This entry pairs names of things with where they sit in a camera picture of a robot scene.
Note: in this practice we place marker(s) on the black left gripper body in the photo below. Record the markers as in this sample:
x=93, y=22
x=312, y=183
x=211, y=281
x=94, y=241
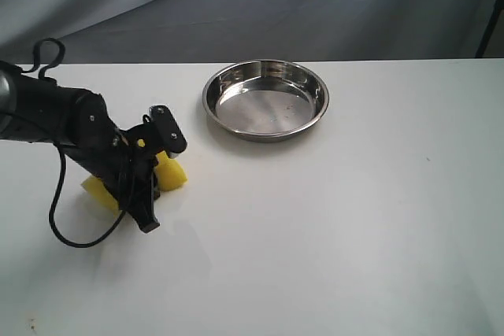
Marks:
x=85, y=142

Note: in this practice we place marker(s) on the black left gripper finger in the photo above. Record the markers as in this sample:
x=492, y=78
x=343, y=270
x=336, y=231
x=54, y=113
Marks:
x=143, y=205

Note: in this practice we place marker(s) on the yellow sponge block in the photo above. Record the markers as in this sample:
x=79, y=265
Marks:
x=171, y=174

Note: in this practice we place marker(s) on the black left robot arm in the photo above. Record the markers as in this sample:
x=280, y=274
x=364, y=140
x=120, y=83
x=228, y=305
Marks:
x=36, y=110

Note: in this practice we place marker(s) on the round stainless steel pan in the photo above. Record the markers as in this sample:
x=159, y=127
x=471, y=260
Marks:
x=265, y=100

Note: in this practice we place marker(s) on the grey backdrop cloth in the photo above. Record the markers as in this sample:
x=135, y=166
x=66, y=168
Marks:
x=178, y=31

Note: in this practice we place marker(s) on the black stand pole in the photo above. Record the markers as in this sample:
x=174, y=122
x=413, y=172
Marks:
x=489, y=29

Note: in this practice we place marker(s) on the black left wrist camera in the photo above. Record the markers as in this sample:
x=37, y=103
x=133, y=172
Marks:
x=161, y=132

